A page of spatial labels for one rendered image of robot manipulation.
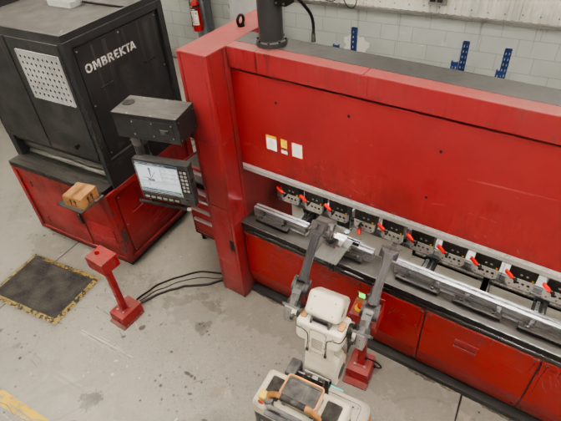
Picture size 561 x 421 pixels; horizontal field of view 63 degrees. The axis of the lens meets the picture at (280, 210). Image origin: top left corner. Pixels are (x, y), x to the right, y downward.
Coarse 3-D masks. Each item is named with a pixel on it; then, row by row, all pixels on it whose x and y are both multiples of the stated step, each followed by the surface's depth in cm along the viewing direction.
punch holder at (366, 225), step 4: (356, 212) 312; (360, 212) 310; (364, 212) 308; (356, 216) 314; (360, 216) 313; (364, 216) 310; (368, 216) 308; (372, 216) 306; (376, 216) 306; (356, 220) 316; (360, 220) 315; (364, 220) 312; (368, 220) 310; (372, 220) 308; (376, 220) 309; (356, 224) 318; (364, 224) 314; (368, 224) 312; (376, 224) 313; (364, 228) 316; (368, 228) 314; (372, 228) 312; (376, 228) 317; (372, 232) 314
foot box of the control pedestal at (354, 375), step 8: (352, 360) 360; (352, 368) 355; (360, 368) 355; (368, 368) 354; (344, 376) 362; (352, 376) 359; (360, 376) 354; (368, 376) 355; (352, 384) 357; (360, 384) 356
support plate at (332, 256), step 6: (324, 246) 333; (330, 246) 333; (336, 246) 332; (348, 246) 332; (318, 252) 329; (324, 252) 329; (330, 252) 328; (336, 252) 328; (342, 252) 328; (324, 258) 324; (330, 258) 324; (336, 258) 324
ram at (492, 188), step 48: (240, 96) 311; (288, 96) 288; (336, 96) 267; (240, 144) 339; (288, 144) 311; (336, 144) 288; (384, 144) 268; (432, 144) 250; (480, 144) 235; (528, 144) 221; (336, 192) 312; (384, 192) 289; (432, 192) 268; (480, 192) 251; (528, 192) 235; (480, 240) 269; (528, 240) 251
